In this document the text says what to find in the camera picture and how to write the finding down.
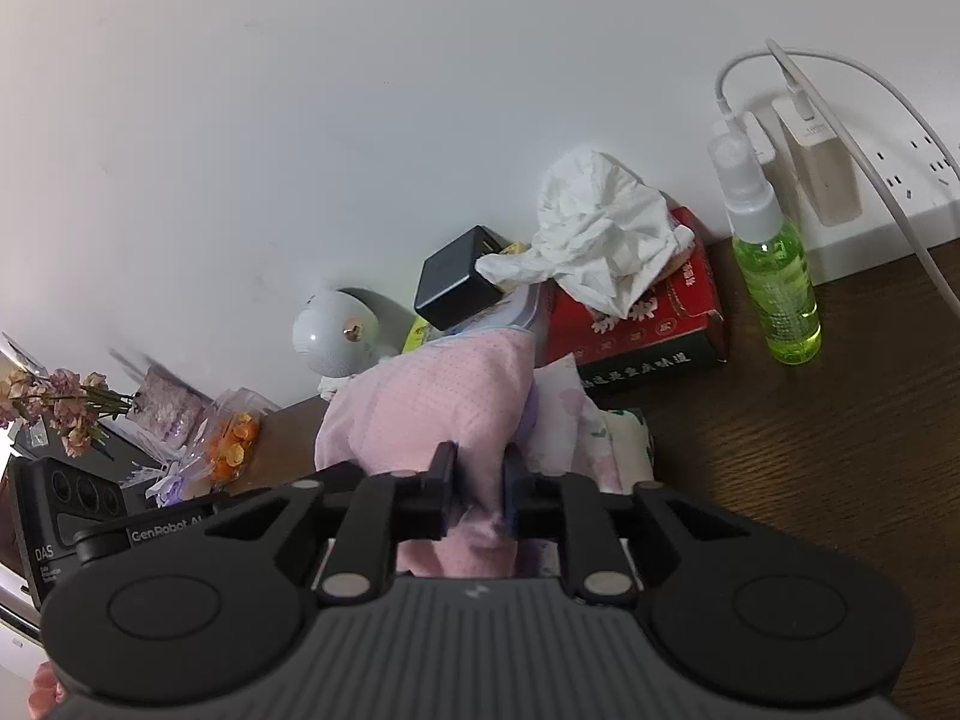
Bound pink blue purple garment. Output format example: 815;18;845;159
314;328;535;578

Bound purple plastic box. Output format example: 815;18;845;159
121;458;212;507

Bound purple knitted vase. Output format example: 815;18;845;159
127;364;210;450

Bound white astronaut robot figure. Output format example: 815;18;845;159
291;289;397;401

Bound white wall power strip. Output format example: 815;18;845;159
779;127;960;286

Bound white charger cables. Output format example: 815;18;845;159
711;37;960;317

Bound folded floral clothes stack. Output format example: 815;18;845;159
519;356;654;494

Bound pink artificial flower bouquet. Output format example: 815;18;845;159
2;369;135;458

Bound red tissue box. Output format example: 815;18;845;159
544;241;727;398

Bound green tissue packs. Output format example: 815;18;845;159
402;317;446;355

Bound green spray bottle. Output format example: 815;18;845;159
708;132;822;366

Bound clear box orange snacks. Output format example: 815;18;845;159
187;388;277;488

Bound person left hand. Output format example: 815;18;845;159
26;661;65;720

